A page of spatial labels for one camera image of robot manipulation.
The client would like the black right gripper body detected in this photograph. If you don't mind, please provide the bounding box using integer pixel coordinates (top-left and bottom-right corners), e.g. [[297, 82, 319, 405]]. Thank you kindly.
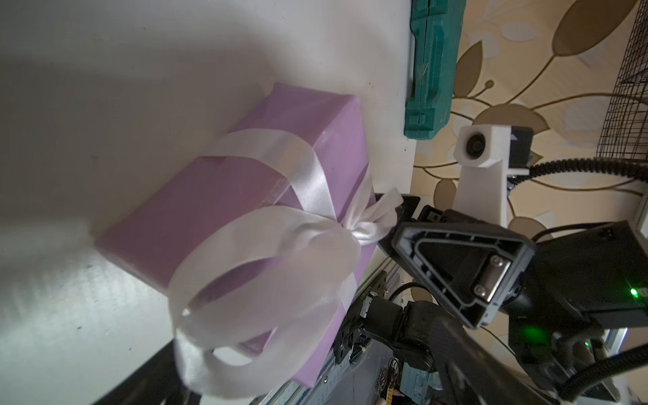
[[503, 221, 647, 400]]

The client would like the purple gift box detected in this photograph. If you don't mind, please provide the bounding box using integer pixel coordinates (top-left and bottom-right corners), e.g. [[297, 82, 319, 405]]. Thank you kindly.
[[96, 84, 377, 386]]

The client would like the green plastic tool case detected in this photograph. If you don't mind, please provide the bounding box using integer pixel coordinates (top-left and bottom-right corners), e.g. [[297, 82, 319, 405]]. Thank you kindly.
[[404, 0, 466, 140]]

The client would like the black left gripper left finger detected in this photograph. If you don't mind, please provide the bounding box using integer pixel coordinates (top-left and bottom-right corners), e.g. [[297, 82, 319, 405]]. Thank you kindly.
[[96, 341, 187, 404]]

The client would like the black wire side basket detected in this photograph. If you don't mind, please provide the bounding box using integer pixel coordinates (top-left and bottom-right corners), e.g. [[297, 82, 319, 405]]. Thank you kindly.
[[596, 1, 647, 163]]

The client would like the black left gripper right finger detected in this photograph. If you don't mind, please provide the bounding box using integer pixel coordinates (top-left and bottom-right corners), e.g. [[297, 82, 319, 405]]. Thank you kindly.
[[428, 318, 547, 404]]

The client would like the white satin ribbon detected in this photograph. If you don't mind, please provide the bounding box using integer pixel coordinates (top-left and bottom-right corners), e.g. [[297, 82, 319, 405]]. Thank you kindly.
[[168, 129, 403, 399]]

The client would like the black corrugated cable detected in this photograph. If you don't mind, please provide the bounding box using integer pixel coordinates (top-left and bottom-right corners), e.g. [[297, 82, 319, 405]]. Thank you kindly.
[[505, 158, 648, 189]]

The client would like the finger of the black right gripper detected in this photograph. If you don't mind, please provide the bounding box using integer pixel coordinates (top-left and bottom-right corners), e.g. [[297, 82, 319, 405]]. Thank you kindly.
[[391, 222, 537, 329]]

